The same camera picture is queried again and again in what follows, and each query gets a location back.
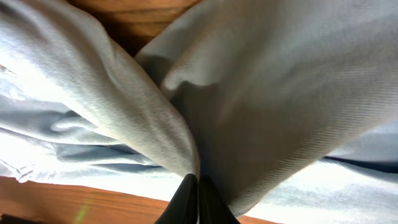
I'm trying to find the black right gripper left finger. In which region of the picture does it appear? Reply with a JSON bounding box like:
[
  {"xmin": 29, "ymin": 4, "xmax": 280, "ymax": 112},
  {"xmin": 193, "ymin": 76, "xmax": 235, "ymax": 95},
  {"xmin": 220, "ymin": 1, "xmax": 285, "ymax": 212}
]
[{"xmin": 155, "ymin": 174, "xmax": 198, "ymax": 224}]

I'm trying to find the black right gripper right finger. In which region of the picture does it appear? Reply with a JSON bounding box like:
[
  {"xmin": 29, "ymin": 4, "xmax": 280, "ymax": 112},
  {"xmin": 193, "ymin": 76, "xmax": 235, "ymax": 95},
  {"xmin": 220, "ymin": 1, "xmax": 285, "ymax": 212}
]
[{"xmin": 199, "ymin": 176, "xmax": 240, "ymax": 224}]

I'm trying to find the light blue printed t-shirt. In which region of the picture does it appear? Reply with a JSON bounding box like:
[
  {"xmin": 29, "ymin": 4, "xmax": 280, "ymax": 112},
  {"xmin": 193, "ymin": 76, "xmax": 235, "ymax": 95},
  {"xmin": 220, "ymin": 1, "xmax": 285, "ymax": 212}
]
[{"xmin": 1, "ymin": 1, "xmax": 397, "ymax": 223}]

